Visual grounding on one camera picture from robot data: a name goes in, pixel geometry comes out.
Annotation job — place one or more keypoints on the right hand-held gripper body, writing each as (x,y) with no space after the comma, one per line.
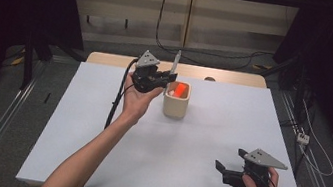
(262,157)

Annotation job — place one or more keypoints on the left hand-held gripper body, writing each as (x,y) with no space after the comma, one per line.
(145,76)

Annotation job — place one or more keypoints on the orange highlighter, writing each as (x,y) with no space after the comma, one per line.
(180,90)

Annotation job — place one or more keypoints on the silver pen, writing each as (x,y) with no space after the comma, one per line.
(176,62)

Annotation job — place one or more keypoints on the beige square pen holder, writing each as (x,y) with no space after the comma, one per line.
(175,106)

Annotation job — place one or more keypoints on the person's left hand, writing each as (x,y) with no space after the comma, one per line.
(135,104)

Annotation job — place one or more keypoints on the white power strip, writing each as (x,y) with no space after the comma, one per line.
(303,138)

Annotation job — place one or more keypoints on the wooden desk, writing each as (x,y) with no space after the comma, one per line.
(224,76)

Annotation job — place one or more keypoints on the white table board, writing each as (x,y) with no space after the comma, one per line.
(160,160)

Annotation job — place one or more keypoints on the wooden shelf unit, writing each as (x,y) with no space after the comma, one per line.
(232,26)

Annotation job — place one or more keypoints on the small black floor strip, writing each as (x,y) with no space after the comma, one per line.
(47,98)

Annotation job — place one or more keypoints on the black stand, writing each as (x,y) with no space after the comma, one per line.
(28,61)

